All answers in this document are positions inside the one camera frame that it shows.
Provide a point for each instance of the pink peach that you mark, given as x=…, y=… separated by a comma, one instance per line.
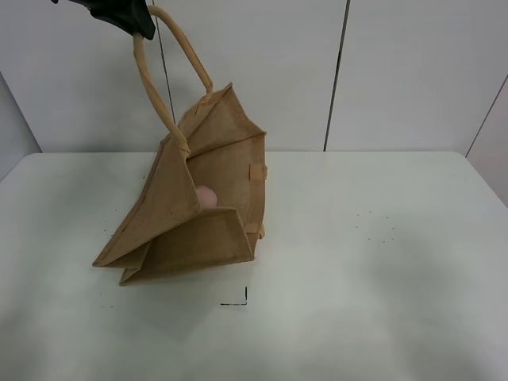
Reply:
x=206, y=197

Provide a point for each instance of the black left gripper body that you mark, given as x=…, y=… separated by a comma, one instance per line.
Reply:
x=112, y=5

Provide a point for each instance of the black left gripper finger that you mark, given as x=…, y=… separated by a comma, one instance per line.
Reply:
x=130, y=21

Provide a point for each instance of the brown linen tote bag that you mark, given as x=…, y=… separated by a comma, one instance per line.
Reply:
x=214, y=144

